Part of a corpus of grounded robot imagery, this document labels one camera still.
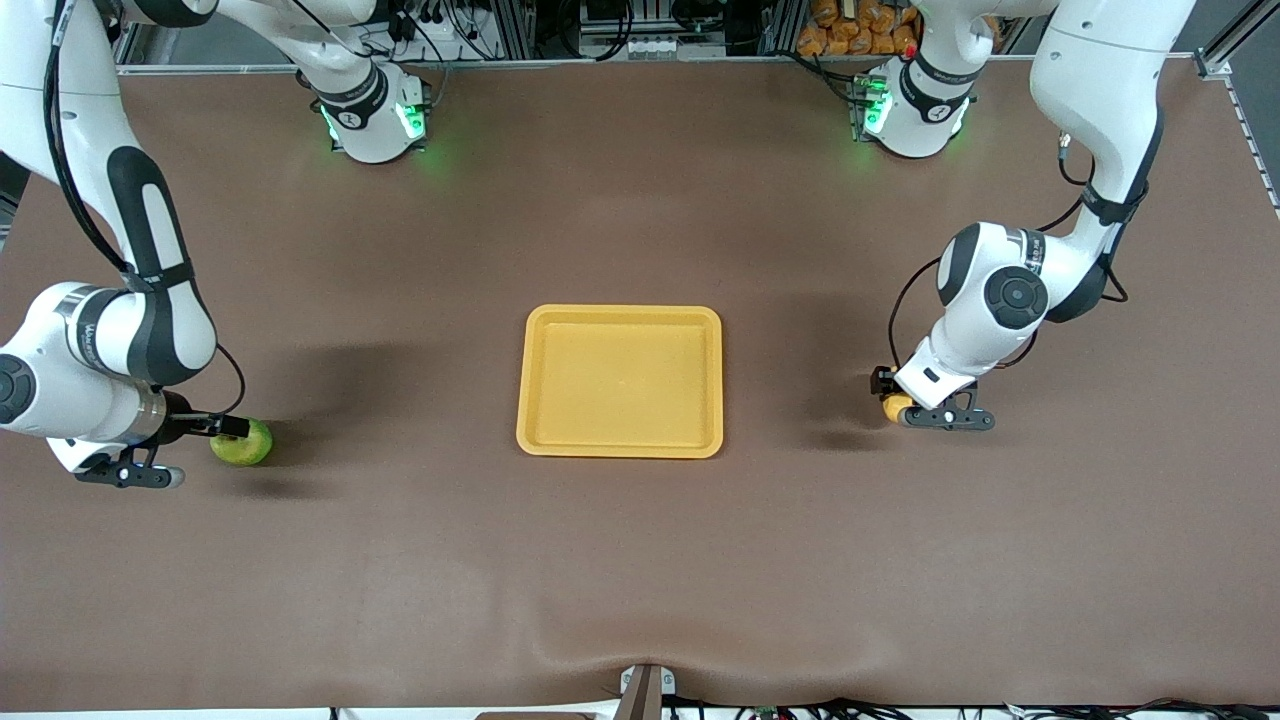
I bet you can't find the silver aluminium frame post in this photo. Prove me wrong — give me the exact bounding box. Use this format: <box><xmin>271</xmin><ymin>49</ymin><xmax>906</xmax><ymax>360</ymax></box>
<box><xmin>1194</xmin><ymin>0</ymin><xmax>1280</xmax><ymax>83</ymax></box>

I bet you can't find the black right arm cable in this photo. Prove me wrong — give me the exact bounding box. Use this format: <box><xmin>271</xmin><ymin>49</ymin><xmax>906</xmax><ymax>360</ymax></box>
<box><xmin>42</xmin><ymin>0</ymin><xmax>248</xmax><ymax>419</ymax></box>

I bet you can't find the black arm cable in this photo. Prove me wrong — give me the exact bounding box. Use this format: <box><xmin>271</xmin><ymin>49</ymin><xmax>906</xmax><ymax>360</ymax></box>
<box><xmin>886</xmin><ymin>130</ymin><xmax>1133</xmax><ymax>373</ymax></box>
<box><xmin>42</xmin><ymin>0</ymin><xmax>248</xmax><ymax>419</ymax></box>

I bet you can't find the yellow plastic tray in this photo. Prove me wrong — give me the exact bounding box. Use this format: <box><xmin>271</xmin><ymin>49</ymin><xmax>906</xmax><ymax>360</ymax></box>
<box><xmin>515</xmin><ymin>304</ymin><xmax>725</xmax><ymax>460</ymax></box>

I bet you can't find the brown table mat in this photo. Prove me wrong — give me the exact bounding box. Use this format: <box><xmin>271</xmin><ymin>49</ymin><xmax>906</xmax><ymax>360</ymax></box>
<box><xmin>0</xmin><ymin>58</ymin><xmax>1280</xmax><ymax>713</ymax></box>

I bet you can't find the bag of orange items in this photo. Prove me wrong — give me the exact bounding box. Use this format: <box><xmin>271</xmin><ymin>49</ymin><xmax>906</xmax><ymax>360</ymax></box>
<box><xmin>796</xmin><ymin>0</ymin><xmax>922</xmax><ymax>59</ymax></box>

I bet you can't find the metal table clamp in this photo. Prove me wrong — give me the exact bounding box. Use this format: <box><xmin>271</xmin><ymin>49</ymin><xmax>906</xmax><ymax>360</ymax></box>
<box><xmin>617</xmin><ymin>663</ymin><xmax>677</xmax><ymax>720</ymax></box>

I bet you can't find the green apple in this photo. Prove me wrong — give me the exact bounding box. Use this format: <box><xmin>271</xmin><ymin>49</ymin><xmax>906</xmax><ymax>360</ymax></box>
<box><xmin>209</xmin><ymin>418</ymin><xmax>274</xmax><ymax>468</ymax></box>

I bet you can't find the silver aluminium table rail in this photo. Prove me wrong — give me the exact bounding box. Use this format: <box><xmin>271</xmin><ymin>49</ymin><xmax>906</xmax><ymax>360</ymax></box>
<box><xmin>115</xmin><ymin>54</ymin><xmax>1201</xmax><ymax>75</ymax></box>

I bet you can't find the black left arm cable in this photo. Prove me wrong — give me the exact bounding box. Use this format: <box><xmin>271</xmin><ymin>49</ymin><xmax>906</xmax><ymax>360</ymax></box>
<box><xmin>886</xmin><ymin>130</ymin><xmax>1133</xmax><ymax>373</ymax></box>

